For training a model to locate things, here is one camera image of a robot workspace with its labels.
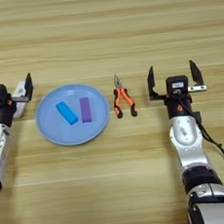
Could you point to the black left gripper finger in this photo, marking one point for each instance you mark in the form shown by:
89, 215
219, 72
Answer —
29, 86

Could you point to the light blue round plate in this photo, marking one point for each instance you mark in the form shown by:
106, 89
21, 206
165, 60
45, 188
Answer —
53, 130

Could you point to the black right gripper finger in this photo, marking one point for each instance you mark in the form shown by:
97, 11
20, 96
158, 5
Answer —
196, 74
151, 82

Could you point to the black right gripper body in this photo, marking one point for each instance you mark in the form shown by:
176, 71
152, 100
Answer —
179, 105

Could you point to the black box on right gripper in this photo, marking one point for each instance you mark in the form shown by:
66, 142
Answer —
177, 85

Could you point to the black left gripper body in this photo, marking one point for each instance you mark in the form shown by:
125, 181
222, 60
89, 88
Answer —
3, 112

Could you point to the orange black needle-nose pliers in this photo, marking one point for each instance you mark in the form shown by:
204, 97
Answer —
126, 97

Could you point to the blue rectangular block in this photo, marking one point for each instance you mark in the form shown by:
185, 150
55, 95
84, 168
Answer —
66, 113

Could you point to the purple rectangular block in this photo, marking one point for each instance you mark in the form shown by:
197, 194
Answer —
85, 109

